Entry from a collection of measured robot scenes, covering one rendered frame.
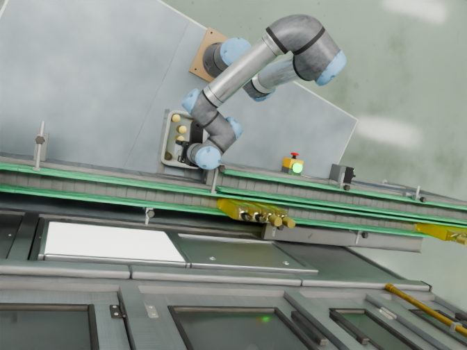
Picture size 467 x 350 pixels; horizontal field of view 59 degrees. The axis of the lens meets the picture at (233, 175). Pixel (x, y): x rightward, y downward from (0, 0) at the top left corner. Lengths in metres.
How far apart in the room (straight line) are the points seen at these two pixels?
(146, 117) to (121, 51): 0.27
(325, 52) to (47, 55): 1.02
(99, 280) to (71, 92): 0.82
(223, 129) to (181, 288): 0.52
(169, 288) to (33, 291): 0.34
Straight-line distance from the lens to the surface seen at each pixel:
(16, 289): 1.14
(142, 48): 1.76
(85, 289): 1.15
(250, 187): 1.79
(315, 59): 1.28
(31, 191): 1.56
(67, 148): 1.74
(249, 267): 1.38
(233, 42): 1.61
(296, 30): 1.26
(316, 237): 2.02
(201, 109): 1.33
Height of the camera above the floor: 2.48
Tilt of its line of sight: 66 degrees down
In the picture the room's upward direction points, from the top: 115 degrees clockwise
